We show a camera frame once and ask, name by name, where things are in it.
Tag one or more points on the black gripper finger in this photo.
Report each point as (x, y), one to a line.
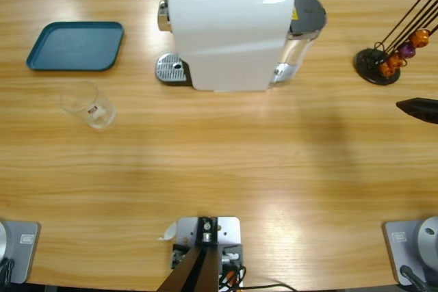
(422, 109)

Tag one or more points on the orange coffee capsule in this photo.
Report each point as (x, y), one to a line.
(388, 70)
(420, 38)
(396, 60)

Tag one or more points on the clear drinking glass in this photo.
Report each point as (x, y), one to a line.
(99, 117)

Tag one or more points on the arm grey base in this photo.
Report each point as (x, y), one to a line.
(397, 247)
(24, 254)

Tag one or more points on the purple coffee capsule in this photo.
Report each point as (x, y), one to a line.
(407, 50)

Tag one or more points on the white capsule coffee machine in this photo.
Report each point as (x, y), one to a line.
(226, 39)

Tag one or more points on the black capsule holder with rods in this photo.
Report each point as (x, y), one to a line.
(366, 63)

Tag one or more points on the teal plastic tray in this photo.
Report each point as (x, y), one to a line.
(75, 46)

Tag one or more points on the metal drip tray grille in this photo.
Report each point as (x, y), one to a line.
(169, 66)

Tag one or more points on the clear water tank black lid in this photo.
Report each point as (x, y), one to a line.
(306, 11)

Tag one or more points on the white paper tag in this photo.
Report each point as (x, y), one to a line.
(169, 232)

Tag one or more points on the white mount block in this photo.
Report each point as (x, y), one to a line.
(227, 230)

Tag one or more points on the black mount bracket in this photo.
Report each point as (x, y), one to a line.
(236, 249)

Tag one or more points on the dark camera post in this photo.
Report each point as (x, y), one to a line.
(195, 271)

